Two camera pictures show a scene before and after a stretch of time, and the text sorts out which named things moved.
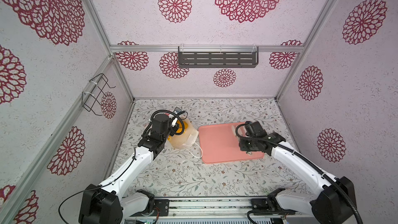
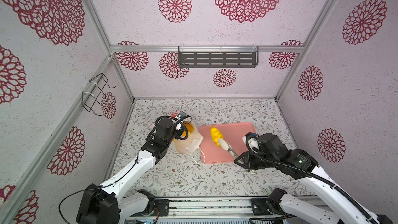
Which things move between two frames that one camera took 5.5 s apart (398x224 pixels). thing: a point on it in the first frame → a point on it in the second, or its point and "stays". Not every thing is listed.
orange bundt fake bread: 180,127 → 189,129
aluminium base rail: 211,209 stays
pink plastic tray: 220,143 stays
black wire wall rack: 90,99 stays
